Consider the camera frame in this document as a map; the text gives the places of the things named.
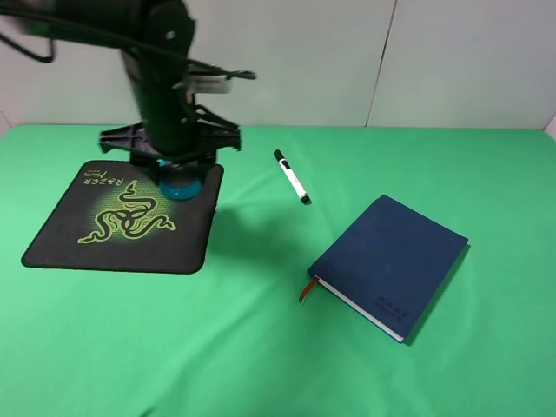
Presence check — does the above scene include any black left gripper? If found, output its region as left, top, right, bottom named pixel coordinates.
left=99, top=104, right=242, bottom=182

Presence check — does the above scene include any grey teal wireless mouse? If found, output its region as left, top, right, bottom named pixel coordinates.
left=158, top=160, right=203, bottom=201

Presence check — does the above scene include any white black marker pen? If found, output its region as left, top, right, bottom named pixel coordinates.
left=273, top=149, right=311, bottom=205

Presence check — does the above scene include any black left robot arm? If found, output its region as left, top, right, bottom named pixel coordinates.
left=1, top=1, right=256, bottom=182

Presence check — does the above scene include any black green Razer mouse pad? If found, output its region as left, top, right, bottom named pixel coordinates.
left=21, top=160, right=224, bottom=275

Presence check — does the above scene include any dark blue notebook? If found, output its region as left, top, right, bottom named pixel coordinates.
left=308, top=195, right=468, bottom=343

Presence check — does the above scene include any brown bookmark ribbon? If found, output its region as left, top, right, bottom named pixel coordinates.
left=298, top=276, right=320, bottom=303

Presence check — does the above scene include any green tablecloth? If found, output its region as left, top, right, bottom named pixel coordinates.
left=1, top=126, right=555, bottom=416

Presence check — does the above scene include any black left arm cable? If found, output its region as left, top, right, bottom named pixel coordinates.
left=0, top=8, right=258, bottom=83

